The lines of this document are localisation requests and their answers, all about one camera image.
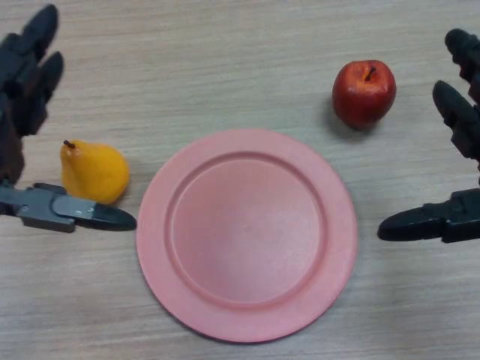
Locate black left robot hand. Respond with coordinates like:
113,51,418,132
0,3,138,234

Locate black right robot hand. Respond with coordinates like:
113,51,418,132
377,28,480,244

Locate red apple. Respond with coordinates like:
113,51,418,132
331,59,398,131

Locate pink round plate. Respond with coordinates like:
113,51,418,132
136,128,359,344

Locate yellow pear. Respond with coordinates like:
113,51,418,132
59,139,131,206

